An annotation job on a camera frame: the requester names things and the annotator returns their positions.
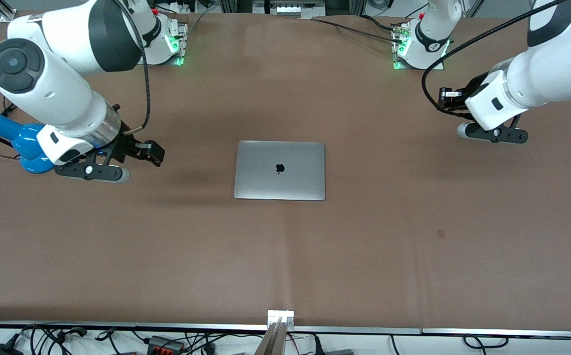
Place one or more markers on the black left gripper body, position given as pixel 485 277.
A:
pixel 474 87

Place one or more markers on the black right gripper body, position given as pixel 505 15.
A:
pixel 125 146

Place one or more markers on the silver laptop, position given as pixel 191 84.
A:
pixel 280 170

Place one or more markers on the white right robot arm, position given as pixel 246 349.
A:
pixel 58 93

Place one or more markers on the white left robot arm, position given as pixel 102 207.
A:
pixel 537 79

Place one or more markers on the blue desk lamp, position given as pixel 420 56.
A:
pixel 24 143

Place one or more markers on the brown table cover mat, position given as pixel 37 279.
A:
pixel 413 271

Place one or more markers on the white power strip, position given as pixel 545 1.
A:
pixel 288 9

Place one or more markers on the black box with orange connectors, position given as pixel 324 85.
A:
pixel 164 343

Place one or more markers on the black power adapter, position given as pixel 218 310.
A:
pixel 2 350

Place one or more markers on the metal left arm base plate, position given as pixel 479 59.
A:
pixel 398 64

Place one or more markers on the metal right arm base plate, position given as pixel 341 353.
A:
pixel 183 44

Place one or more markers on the aluminium frame post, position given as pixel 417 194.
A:
pixel 2 11

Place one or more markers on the aluminium camera mount beam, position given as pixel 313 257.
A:
pixel 278 325

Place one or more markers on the aluminium table edge rail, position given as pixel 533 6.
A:
pixel 463 331

